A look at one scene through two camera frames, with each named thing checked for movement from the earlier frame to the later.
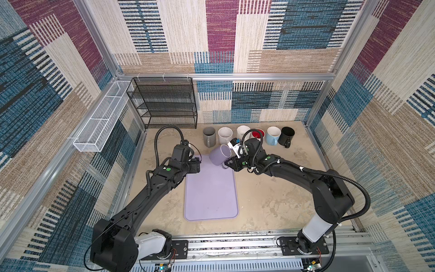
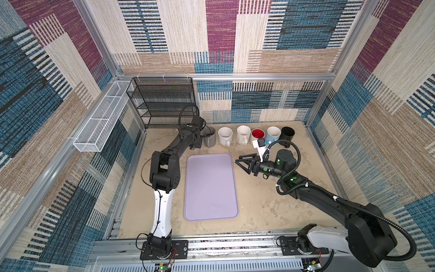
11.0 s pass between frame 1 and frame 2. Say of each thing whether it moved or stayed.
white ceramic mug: stayed
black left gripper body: moved
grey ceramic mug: stayed
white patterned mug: stayed
